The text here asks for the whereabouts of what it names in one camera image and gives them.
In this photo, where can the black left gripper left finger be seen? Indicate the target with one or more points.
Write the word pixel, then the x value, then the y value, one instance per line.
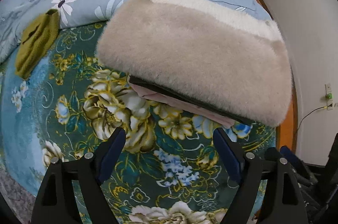
pixel 56 202

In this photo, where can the beige fuzzy sweater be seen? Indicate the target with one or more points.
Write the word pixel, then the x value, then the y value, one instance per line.
pixel 217 55

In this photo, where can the teal floral bed blanket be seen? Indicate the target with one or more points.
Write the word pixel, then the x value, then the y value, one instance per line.
pixel 169 170

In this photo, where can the pink folded garment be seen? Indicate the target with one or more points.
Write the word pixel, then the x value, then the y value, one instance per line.
pixel 180 104

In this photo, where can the dark grey folded garment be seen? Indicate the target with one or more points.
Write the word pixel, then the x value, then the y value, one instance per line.
pixel 174 94

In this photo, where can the olive green knit garment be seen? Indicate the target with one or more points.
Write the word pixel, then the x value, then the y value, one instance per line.
pixel 36 40

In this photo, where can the orange wooden bed frame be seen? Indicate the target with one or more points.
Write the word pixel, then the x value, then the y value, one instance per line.
pixel 286 131

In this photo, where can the wall socket with plug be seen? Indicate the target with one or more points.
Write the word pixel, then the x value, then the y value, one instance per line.
pixel 330 105

